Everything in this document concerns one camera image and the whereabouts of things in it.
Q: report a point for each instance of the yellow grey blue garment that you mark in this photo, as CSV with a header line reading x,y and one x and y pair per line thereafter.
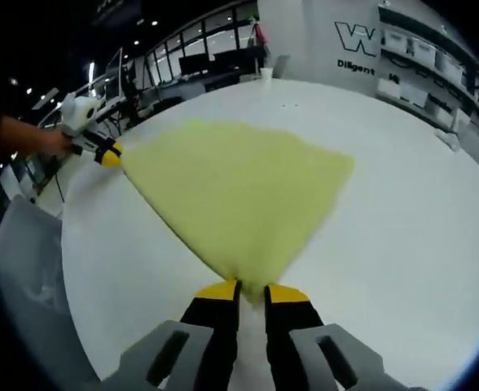
x,y
231,195

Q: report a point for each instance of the white cup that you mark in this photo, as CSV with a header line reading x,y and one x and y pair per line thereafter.
x,y
266,74

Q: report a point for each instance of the grey metal shelf rack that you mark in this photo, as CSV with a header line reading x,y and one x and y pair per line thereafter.
x,y
454,120

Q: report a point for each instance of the grey office chair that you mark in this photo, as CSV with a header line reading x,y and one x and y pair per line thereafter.
x,y
281,66

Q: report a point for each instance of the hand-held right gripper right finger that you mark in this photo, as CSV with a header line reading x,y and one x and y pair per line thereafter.
x,y
288,334

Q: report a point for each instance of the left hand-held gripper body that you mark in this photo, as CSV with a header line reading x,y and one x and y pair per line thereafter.
x,y
78,114

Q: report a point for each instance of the white crumpled cloth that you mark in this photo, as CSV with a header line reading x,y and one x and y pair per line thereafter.
x,y
450,140

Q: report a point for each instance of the grey mesh chair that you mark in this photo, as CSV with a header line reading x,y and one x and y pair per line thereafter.
x,y
27,252

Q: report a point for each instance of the red hanging cloth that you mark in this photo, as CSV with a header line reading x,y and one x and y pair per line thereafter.
x,y
260,34

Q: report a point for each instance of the row of white storage bins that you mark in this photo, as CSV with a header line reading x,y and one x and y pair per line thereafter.
x,y
420,47

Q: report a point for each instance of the person's left hand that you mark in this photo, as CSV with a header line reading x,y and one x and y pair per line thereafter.
x,y
58,142

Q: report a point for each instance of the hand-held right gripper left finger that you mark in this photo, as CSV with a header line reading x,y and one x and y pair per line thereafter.
x,y
215,334

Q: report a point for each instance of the black desk monitor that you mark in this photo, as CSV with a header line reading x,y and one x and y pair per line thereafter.
x,y
239,59
195,65

